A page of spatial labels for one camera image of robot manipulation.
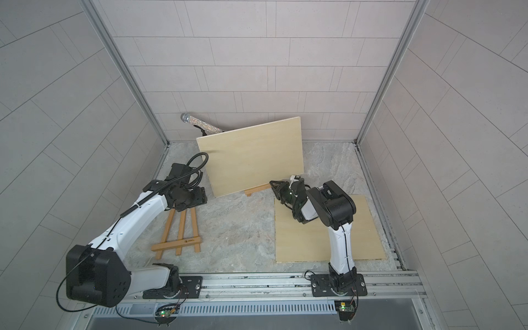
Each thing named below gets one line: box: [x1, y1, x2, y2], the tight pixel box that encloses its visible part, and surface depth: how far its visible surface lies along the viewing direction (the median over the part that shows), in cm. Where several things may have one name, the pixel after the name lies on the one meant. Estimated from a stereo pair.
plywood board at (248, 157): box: [195, 116, 304, 198], surface depth 88 cm
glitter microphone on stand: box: [180, 112, 225, 137], surface depth 97 cm
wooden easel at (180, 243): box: [151, 206, 202, 260], surface depth 82 cm
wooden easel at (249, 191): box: [244, 183, 272, 197], surface depth 94 cm
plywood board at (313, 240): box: [274, 194, 388, 266], surface depth 80 cm
